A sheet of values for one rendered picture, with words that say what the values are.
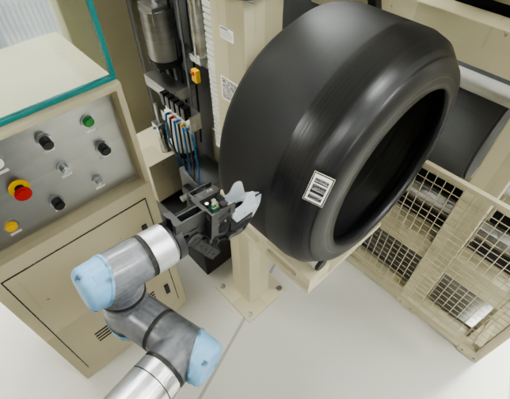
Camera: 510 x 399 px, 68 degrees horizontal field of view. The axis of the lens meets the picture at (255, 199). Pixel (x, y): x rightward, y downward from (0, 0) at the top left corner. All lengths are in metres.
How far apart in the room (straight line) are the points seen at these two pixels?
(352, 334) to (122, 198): 1.27
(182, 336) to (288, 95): 0.45
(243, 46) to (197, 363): 0.70
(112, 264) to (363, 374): 1.52
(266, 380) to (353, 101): 1.44
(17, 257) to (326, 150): 0.93
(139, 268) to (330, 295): 1.55
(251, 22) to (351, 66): 0.32
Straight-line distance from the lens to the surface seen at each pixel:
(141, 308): 0.66
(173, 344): 0.62
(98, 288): 0.59
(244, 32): 0.95
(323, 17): 0.82
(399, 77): 0.73
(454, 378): 2.08
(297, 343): 1.93
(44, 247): 1.27
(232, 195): 0.72
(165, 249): 0.61
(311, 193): 0.69
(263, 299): 2.00
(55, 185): 1.21
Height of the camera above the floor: 1.81
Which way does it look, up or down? 49 degrees down
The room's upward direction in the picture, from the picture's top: straight up
